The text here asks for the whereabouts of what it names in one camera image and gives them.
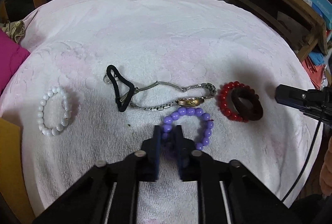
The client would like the silver gold wristwatch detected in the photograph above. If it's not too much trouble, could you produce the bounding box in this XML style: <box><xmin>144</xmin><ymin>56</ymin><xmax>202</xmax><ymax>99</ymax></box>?
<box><xmin>104</xmin><ymin>75</ymin><xmax>217</xmax><ymax>112</ymax></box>

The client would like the person's right hand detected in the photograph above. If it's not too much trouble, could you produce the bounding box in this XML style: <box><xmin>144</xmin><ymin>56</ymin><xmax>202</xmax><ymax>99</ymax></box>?
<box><xmin>320</xmin><ymin>138</ymin><xmax>332</xmax><ymax>196</ymax></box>

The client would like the black elastic hair tie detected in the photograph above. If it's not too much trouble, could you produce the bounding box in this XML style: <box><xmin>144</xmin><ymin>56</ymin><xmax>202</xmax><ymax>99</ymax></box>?
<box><xmin>106</xmin><ymin>64</ymin><xmax>136</xmax><ymax>112</ymax></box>

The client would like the black wide ring bangle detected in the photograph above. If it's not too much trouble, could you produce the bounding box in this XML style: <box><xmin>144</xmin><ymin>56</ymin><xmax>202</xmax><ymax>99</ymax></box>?
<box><xmin>231</xmin><ymin>87</ymin><xmax>263</xmax><ymax>121</ymax></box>

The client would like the white bead bracelet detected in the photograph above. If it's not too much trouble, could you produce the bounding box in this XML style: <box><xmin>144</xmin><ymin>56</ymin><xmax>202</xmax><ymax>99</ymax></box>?
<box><xmin>37</xmin><ymin>85</ymin><xmax>72</xmax><ymax>137</ymax></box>

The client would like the patterned beige cloth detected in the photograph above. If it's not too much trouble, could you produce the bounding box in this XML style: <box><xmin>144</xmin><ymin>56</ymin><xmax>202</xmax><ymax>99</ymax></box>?
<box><xmin>1</xmin><ymin>20</ymin><xmax>25</xmax><ymax>44</ymax></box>

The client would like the wooden shelf table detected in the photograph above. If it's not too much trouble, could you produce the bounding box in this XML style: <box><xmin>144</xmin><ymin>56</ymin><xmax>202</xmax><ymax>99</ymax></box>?
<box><xmin>225</xmin><ymin>0</ymin><xmax>328</xmax><ymax>61</ymax></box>

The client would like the red bead bracelet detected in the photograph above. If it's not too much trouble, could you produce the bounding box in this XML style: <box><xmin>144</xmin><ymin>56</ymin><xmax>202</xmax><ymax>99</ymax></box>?
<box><xmin>217</xmin><ymin>81</ymin><xmax>260</xmax><ymax>124</ymax></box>

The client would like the purple bead bracelet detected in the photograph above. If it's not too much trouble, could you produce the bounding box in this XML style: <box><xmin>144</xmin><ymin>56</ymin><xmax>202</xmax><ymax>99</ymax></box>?
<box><xmin>161</xmin><ymin>106</ymin><xmax>215</xmax><ymax>152</ymax></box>

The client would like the magenta pillow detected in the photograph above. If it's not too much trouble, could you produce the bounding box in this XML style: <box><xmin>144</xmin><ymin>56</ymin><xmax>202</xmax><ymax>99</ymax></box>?
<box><xmin>0</xmin><ymin>30</ymin><xmax>30</xmax><ymax>93</ymax></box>

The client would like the white textured blanket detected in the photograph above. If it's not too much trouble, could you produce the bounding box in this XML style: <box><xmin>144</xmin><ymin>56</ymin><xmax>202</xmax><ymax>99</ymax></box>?
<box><xmin>1</xmin><ymin>0</ymin><xmax>321</xmax><ymax>215</ymax></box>

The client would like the black cable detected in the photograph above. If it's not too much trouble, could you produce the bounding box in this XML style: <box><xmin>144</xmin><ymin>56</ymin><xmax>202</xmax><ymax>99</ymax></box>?
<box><xmin>281</xmin><ymin>99</ymin><xmax>328</xmax><ymax>202</ymax></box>

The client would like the orange cardboard tray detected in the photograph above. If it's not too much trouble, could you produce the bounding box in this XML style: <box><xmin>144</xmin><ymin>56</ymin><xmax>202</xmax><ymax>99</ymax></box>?
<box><xmin>1</xmin><ymin>119</ymin><xmax>35</xmax><ymax>223</ymax></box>

